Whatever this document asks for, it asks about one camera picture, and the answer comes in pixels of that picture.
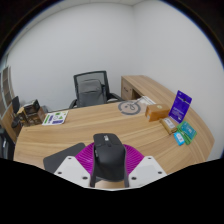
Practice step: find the grey backpack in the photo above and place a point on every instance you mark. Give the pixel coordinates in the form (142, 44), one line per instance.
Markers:
(90, 91)

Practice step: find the white green printed leaflet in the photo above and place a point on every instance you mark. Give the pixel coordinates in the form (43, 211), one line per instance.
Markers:
(55, 118)

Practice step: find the wooden side cabinet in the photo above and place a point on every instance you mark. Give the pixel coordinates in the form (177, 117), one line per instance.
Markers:
(143, 85)

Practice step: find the wooden shelf unit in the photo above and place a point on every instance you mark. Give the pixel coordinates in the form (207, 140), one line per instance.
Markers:
(6, 96)

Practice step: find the small black chair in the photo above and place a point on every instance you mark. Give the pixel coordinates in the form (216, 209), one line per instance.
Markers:
(15, 106)

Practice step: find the orange brown box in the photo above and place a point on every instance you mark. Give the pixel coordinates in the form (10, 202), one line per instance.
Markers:
(157, 112)

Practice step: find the black computer mouse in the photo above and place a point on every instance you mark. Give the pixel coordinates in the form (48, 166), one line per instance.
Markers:
(109, 158)

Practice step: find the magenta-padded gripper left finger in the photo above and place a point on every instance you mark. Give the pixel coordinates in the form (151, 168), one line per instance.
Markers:
(71, 170)

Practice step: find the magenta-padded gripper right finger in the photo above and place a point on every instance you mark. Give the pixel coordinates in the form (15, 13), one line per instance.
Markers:
(148, 170)

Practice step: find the small blue packet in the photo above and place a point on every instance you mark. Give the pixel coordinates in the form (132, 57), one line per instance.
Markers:
(179, 138)

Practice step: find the purple standing card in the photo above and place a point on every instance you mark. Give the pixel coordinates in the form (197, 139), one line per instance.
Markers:
(180, 106)

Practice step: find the brown cardboard box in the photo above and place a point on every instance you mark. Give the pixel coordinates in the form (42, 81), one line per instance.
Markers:
(35, 119)

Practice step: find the black mesh office chair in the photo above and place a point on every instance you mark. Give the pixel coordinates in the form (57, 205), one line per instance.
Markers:
(78, 90)

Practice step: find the black printed cardboard box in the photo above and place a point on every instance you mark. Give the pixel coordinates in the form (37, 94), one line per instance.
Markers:
(32, 106)

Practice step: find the black padded office chair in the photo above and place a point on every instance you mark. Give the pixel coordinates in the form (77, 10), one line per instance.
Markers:
(5, 145)

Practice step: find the green packet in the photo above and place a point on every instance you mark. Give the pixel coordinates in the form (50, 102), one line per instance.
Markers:
(188, 131)

